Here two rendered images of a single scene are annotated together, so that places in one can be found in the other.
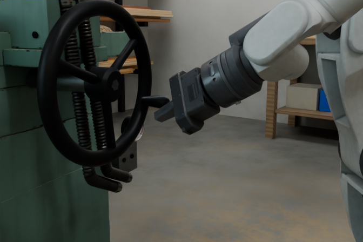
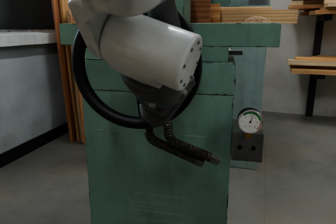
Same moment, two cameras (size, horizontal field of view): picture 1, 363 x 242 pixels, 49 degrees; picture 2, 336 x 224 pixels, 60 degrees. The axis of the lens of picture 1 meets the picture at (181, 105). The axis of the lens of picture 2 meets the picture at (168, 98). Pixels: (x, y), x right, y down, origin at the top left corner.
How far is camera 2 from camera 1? 0.75 m
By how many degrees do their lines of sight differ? 71
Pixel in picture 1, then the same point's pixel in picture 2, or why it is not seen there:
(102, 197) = (220, 170)
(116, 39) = (257, 30)
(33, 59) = not seen: hidden behind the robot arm
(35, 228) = (147, 159)
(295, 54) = (129, 49)
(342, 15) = not seen: outside the picture
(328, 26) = (92, 3)
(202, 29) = not seen: outside the picture
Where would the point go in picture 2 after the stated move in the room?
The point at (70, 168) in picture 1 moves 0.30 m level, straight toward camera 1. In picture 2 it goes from (184, 132) to (79, 157)
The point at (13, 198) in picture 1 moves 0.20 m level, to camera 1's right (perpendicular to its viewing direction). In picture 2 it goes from (131, 132) to (147, 161)
